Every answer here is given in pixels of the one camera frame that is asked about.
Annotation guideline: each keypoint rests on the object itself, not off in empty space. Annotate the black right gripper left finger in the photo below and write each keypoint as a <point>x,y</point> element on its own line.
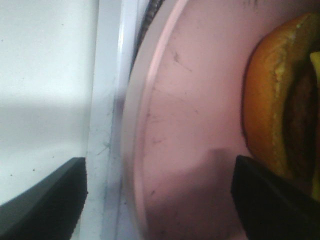
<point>50,210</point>

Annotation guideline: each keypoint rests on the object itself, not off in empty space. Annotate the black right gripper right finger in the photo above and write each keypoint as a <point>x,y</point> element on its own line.
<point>270,208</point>

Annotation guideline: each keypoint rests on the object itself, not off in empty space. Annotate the pink round plate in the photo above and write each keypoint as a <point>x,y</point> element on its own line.
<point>181,128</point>

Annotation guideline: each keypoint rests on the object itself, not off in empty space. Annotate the burger with lettuce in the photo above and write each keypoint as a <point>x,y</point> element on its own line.
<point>281,102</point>

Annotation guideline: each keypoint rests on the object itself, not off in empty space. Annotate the white microwave oven body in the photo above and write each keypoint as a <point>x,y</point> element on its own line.
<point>64,70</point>

